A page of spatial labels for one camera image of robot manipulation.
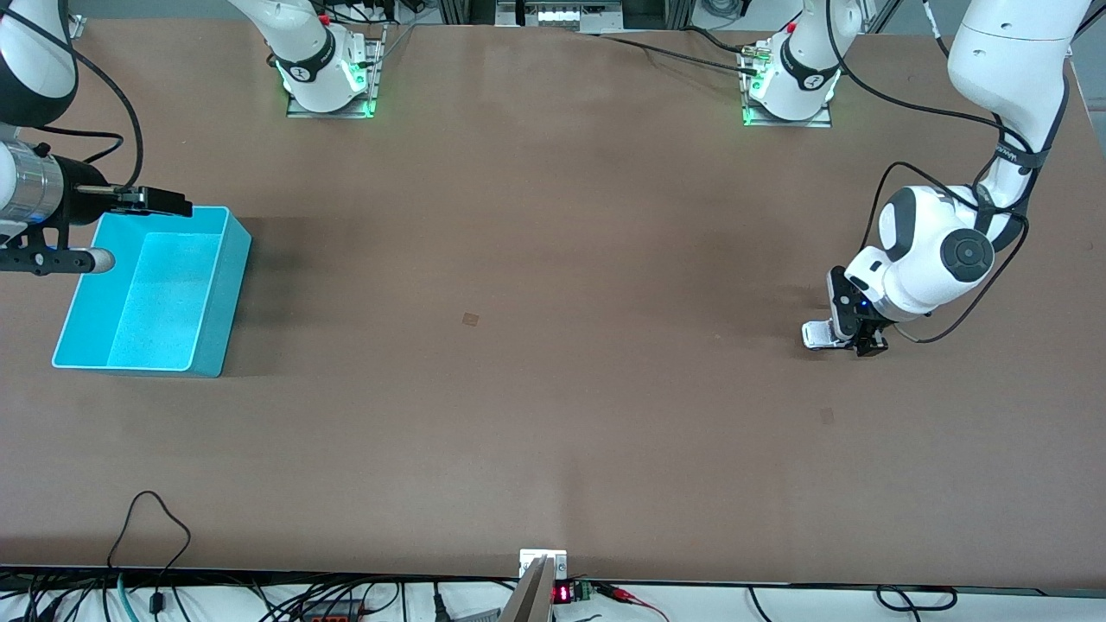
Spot white jeep toy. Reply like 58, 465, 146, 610
801, 320, 858, 352

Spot turquoise plastic bin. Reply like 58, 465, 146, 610
52, 205, 252, 378

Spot red and black clip leads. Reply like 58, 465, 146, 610
594, 583, 671, 622

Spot silver lit control box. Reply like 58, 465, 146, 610
495, 0, 625, 34

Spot black power strip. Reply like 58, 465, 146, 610
298, 600, 368, 622

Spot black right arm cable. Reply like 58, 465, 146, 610
0, 9, 144, 193

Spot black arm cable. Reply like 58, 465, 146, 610
0, 9, 144, 193
825, 0, 1034, 345

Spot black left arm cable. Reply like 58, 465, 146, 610
825, 0, 1034, 345

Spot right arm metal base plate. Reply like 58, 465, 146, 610
286, 24, 388, 120

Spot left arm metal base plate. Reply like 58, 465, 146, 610
741, 43, 834, 130

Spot black coiled cable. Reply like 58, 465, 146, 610
874, 585, 960, 612

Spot thin grey wire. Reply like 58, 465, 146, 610
372, 24, 417, 66

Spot short black table cable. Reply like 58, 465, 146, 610
683, 26, 746, 54

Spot long black table cable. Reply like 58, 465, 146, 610
596, 33, 761, 77

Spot thin black looped cable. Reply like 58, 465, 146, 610
106, 491, 193, 616

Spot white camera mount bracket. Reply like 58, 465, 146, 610
519, 549, 569, 580

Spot aluminium camera mount bar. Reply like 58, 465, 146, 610
499, 555, 556, 622

